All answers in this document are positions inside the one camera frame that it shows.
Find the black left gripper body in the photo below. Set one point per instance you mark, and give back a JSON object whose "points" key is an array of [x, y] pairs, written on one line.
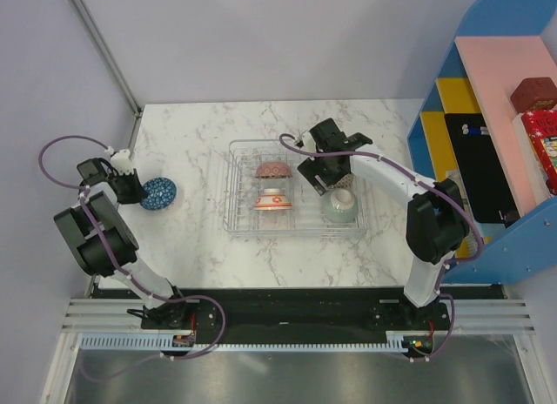
{"points": [[129, 187]]}

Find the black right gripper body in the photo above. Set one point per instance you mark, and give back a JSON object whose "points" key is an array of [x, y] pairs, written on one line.
{"points": [[333, 175]]}

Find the blue triangle pattern bowl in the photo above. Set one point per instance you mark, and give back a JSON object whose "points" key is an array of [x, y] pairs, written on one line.
{"points": [[159, 194]]}

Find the pale green glazed bowl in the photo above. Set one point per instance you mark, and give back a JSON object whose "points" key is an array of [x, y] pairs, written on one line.
{"points": [[340, 206]]}

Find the red floral pattern bowl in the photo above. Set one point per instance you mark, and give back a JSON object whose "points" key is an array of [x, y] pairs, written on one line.
{"points": [[273, 169]]}

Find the orange white floral bowl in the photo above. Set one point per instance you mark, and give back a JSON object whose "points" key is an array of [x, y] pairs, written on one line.
{"points": [[272, 199]]}

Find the brown lattice pattern bowl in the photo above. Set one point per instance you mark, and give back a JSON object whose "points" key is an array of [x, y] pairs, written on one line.
{"points": [[344, 183]]}

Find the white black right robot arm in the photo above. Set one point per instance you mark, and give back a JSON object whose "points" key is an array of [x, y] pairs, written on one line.
{"points": [[436, 222]]}

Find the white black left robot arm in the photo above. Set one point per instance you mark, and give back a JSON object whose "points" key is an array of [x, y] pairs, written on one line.
{"points": [[101, 242]]}

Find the black board with markers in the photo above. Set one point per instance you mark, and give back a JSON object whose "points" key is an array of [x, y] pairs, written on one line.
{"points": [[485, 183]]}

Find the blue toy shelf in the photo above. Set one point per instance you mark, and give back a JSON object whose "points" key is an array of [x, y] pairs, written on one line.
{"points": [[496, 46]]}

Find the red christmas tin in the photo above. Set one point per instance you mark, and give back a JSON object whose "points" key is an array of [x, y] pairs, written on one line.
{"points": [[540, 127]]}

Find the dark red box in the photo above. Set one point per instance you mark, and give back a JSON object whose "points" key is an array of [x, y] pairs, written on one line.
{"points": [[534, 94]]}

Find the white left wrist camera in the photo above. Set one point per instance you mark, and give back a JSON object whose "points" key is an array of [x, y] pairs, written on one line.
{"points": [[120, 160]]}

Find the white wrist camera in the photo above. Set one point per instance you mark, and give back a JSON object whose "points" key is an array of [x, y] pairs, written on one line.
{"points": [[120, 160], [304, 141]]}

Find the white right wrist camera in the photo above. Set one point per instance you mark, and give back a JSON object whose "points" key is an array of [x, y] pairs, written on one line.
{"points": [[304, 141]]}

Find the clear wire dish rack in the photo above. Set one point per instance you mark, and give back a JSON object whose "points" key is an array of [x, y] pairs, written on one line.
{"points": [[306, 218]]}

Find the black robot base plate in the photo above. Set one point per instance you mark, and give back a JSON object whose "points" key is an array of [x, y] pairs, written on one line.
{"points": [[353, 313]]}

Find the white slotted cable duct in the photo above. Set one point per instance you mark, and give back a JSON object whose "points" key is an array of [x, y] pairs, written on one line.
{"points": [[172, 343]]}

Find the aluminium corner post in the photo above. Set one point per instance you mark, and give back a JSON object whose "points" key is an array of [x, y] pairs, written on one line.
{"points": [[103, 50]]}

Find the aluminium rail frame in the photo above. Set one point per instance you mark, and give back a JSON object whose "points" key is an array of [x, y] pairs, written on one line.
{"points": [[114, 312]]}

